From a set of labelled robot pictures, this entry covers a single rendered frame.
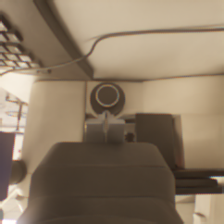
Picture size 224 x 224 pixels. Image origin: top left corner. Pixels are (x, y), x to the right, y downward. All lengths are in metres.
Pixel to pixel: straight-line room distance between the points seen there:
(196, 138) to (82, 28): 0.27
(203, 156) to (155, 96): 0.14
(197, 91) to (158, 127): 0.10
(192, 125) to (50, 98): 0.28
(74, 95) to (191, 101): 0.22
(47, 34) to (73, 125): 0.17
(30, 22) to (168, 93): 0.24
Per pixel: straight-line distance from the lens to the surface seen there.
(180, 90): 0.32
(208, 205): 0.45
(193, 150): 0.33
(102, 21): 0.20
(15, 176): 0.30
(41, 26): 0.19
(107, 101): 0.26
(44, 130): 0.32
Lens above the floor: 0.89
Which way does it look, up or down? 14 degrees down
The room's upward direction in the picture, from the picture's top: 179 degrees counter-clockwise
